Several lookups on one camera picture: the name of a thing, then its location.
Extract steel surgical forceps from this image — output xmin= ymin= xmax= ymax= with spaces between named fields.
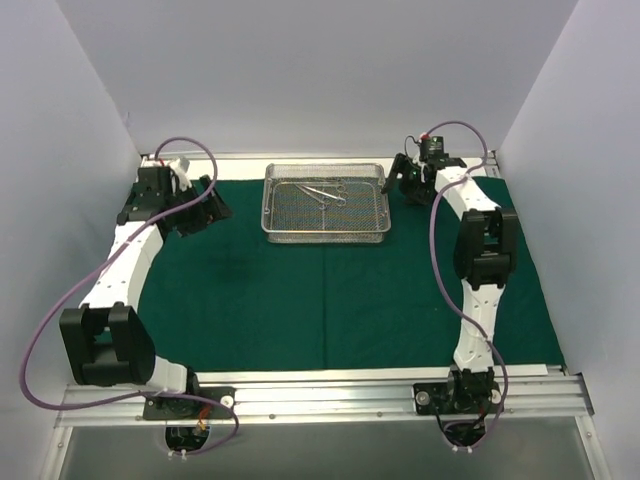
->
xmin=306 ymin=182 xmax=346 ymax=194

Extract steel surgical scissors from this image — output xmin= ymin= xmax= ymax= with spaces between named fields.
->
xmin=296 ymin=185 xmax=347 ymax=206

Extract metal mesh instrument tray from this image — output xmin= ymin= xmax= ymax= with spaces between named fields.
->
xmin=261 ymin=163 xmax=391 ymax=244

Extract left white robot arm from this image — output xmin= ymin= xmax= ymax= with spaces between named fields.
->
xmin=59 ymin=158 xmax=232 ymax=419

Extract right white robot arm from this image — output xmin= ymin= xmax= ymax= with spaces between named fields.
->
xmin=382 ymin=153 xmax=519 ymax=413

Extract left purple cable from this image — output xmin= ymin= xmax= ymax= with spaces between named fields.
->
xmin=18 ymin=137 xmax=240 ymax=455

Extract purple cable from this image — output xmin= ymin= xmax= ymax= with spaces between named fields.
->
xmin=18 ymin=137 xmax=240 ymax=455
xmin=422 ymin=119 xmax=510 ymax=446

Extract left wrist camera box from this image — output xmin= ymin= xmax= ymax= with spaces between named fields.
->
xmin=166 ymin=157 xmax=192 ymax=191

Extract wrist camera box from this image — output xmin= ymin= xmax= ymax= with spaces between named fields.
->
xmin=166 ymin=157 xmax=192 ymax=191
xmin=418 ymin=133 xmax=449 ymax=163

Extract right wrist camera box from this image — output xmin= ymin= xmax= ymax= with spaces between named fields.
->
xmin=418 ymin=133 xmax=449 ymax=163

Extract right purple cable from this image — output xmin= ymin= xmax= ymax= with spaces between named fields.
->
xmin=422 ymin=119 xmax=510 ymax=446

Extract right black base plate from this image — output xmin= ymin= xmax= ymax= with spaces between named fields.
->
xmin=412 ymin=382 xmax=502 ymax=416

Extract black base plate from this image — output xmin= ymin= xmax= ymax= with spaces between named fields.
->
xmin=142 ymin=386 xmax=236 ymax=421
xmin=412 ymin=382 xmax=502 ymax=416

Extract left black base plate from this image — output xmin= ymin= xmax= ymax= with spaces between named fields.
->
xmin=142 ymin=386 xmax=236 ymax=421

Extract aluminium front rail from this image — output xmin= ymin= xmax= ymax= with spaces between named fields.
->
xmin=52 ymin=372 xmax=596 ymax=429

